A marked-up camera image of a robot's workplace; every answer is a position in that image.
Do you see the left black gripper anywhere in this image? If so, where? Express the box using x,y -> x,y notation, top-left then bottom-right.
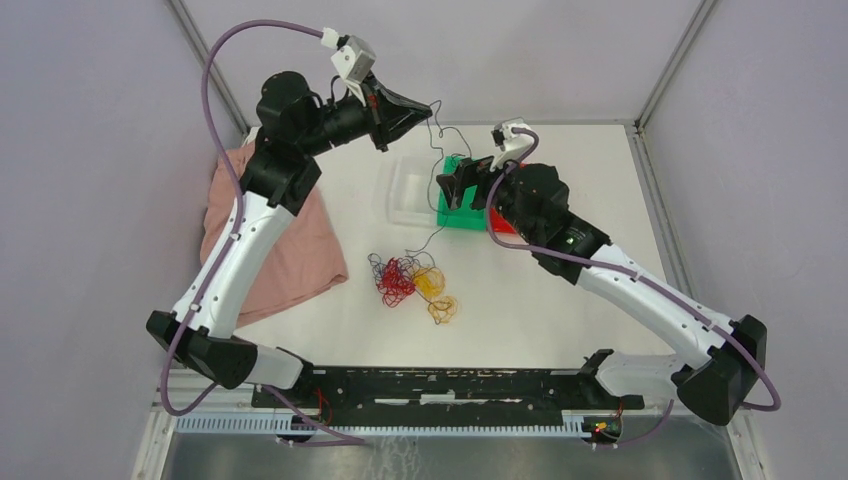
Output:
300,70 -> 434,157

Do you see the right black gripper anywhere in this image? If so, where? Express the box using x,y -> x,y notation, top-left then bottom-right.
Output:
437,146 -> 540,243

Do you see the dark thin cable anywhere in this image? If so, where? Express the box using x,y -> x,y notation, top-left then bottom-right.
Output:
368,99 -> 474,280

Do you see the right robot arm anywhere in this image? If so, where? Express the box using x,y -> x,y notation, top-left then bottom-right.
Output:
436,157 -> 768,426

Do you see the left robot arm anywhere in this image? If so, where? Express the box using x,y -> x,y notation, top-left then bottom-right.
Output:
146,71 -> 433,407

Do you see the green plastic bin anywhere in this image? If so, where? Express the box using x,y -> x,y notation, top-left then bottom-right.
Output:
435,154 -> 486,231

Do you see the clear plastic bin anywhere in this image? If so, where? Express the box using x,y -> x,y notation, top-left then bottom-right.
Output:
386,156 -> 438,227

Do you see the red plastic bin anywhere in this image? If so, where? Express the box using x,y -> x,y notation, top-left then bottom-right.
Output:
490,210 -> 516,235

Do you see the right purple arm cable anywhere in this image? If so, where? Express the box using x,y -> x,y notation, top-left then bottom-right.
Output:
484,127 -> 783,450

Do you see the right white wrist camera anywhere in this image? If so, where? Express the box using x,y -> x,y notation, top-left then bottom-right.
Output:
489,117 -> 539,172

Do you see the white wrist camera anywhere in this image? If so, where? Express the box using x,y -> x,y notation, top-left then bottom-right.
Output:
321,27 -> 376,85
489,117 -> 539,172

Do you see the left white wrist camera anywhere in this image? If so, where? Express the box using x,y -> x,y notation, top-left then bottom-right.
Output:
321,27 -> 376,85

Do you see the yellow thin cable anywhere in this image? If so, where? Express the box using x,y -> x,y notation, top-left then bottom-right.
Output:
413,266 -> 460,326

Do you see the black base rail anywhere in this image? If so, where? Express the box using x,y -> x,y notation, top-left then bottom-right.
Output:
251,366 -> 645,427

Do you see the white slotted cable duct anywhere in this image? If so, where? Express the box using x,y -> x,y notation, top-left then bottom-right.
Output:
173,411 -> 594,440

